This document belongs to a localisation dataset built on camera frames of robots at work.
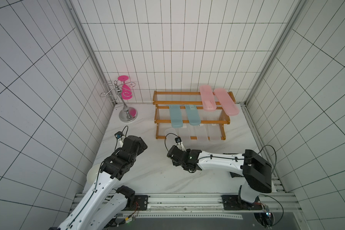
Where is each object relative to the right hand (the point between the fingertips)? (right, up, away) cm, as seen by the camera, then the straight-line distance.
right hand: (173, 157), depth 84 cm
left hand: (-21, +8, -8) cm, 24 cm away
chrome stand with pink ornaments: (-35, +43, +7) cm, 56 cm away
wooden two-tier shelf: (-9, +39, +32) cm, 52 cm away
